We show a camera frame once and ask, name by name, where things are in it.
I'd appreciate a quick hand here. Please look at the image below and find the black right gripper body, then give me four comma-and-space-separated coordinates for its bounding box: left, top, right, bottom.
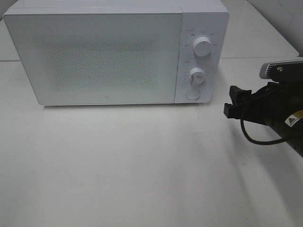
246, 80, 303, 128

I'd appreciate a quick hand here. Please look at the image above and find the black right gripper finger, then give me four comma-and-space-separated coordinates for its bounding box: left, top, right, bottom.
229, 86, 252, 104
223, 103, 251, 121

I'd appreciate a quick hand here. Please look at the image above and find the round white door-release button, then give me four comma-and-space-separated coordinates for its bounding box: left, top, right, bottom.
186, 89, 201, 102

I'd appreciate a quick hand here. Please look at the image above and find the white timer knob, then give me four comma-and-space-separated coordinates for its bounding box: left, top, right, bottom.
188, 67, 206, 85

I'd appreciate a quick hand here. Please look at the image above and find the white microwave door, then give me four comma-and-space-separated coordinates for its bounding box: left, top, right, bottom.
4, 13, 182, 105

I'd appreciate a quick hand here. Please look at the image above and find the upper white power knob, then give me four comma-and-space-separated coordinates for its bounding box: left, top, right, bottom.
192, 35, 213, 57

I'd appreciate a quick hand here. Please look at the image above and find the white microwave oven body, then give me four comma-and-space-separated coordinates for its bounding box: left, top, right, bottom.
3, 0, 230, 105

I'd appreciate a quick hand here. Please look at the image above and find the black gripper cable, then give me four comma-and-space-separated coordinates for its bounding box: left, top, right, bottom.
240, 118, 289, 144

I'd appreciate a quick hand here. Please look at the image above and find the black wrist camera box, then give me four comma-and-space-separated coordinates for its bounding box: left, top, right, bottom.
259, 59, 303, 83

